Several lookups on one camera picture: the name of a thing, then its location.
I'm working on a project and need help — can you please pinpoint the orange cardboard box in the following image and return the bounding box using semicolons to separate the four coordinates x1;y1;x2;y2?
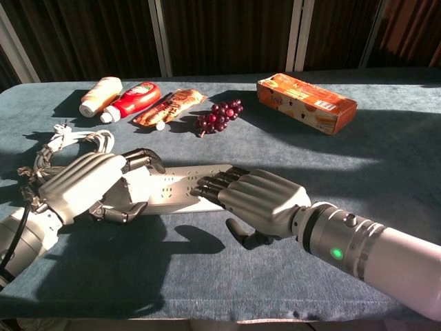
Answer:
256;72;358;135

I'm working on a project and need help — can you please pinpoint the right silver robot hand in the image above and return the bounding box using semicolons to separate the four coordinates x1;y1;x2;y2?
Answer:
191;167;312;250

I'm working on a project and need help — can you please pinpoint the red ketchup bottle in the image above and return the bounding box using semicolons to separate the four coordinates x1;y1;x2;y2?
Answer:
99;81;162;123

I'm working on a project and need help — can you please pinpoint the blue-grey tablecloth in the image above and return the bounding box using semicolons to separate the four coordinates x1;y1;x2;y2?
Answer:
0;67;441;323

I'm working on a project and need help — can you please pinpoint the white power strip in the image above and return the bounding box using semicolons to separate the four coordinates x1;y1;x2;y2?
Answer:
137;163;238;217

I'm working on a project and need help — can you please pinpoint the dark folding screen panel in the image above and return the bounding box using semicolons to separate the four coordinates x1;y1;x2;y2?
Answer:
156;0;304;77
0;0;170;83
0;44;21;94
296;0;382;72
361;0;441;68

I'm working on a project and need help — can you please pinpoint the orange snack pouch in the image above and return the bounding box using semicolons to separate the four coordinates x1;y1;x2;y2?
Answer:
132;88;209;131

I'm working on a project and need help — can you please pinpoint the white coiled power cord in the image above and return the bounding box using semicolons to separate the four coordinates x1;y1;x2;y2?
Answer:
17;123;116;211

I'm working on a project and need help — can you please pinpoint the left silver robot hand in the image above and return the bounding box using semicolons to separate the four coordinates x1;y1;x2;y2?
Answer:
38;148;167;225

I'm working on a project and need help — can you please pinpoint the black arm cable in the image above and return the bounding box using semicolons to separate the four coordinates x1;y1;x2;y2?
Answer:
0;203;32;277

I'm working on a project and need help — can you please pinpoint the dark red grape bunch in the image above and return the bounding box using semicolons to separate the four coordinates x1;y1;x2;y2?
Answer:
194;99;244;138

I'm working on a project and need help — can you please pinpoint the beige squeeze bottle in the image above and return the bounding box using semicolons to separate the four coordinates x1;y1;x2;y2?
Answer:
79;77;123;117

